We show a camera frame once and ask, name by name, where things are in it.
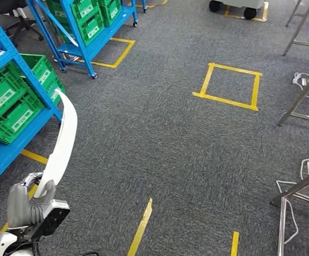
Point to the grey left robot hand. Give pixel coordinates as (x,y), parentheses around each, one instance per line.
(21,208)

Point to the white curved plastic part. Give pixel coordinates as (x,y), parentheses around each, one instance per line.
(61,141)

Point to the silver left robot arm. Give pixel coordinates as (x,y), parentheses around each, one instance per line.
(8,244)

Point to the blue metal shelf rack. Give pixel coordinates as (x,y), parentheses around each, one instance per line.
(0,155)
(145,5)
(109,33)

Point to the yellow floor tape strip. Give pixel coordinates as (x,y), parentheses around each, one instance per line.
(234,244)
(139,229)

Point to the black office chair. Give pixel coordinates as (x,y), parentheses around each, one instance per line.
(18,23)

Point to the yellow floor tape square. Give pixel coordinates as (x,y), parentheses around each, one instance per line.
(224,100)

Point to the white cart black wheels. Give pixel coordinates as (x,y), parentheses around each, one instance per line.
(236,2)

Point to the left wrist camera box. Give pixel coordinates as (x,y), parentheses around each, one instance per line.
(53,215)

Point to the steel frame table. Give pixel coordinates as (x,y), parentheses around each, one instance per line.
(297,30)
(300,97)

